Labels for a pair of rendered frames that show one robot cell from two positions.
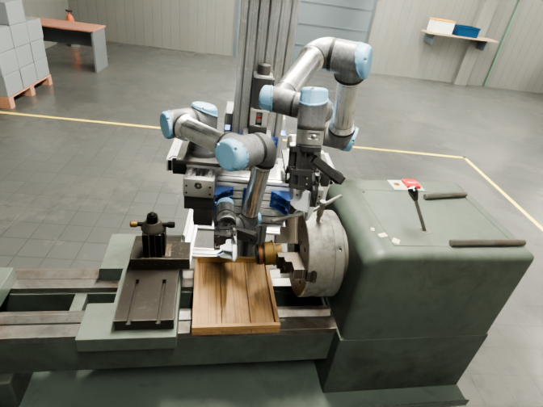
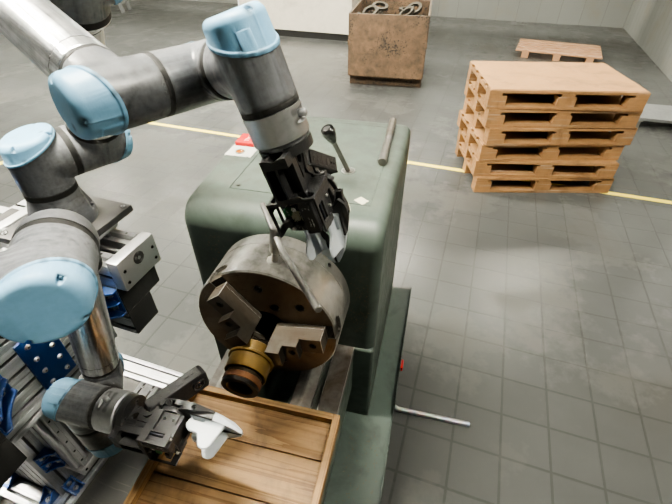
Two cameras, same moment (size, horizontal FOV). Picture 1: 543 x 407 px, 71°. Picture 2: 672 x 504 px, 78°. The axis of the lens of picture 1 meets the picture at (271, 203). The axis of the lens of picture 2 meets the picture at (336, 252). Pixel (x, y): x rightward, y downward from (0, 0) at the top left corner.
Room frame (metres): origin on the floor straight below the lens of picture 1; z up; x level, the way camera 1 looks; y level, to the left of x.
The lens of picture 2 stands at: (0.69, 0.34, 1.77)
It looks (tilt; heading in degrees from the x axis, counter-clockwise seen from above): 40 degrees down; 296
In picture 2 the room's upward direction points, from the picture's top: straight up
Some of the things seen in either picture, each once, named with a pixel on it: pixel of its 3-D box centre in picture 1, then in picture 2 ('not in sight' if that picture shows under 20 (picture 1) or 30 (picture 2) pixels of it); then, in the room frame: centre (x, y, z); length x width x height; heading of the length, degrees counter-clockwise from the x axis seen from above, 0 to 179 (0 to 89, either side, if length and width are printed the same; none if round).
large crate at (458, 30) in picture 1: (464, 31); not in sight; (9.71, -3.77, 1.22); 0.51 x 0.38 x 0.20; 97
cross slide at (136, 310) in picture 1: (152, 277); not in sight; (0.99, 0.39, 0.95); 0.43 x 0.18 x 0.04; 12
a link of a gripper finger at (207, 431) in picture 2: (228, 248); (210, 432); (1.03, 0.13, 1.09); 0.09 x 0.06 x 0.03; 12
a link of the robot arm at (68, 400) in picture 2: (225, 211); (81, 403); (1.29, 0.18, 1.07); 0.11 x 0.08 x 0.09; 12
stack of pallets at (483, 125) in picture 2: not in sight; (537, 125); (0.65, -3.34, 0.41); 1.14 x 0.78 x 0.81; 25
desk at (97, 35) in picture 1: (65, 44); not in sight; (6.73, 3.94, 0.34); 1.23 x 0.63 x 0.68; 97
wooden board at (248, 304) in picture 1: (233, 291); (238, 467); (1.04, 0.09, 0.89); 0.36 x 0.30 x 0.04; 12
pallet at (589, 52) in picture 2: not in sight; (557, 51); (0.64, -7.56, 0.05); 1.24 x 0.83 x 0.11; 4
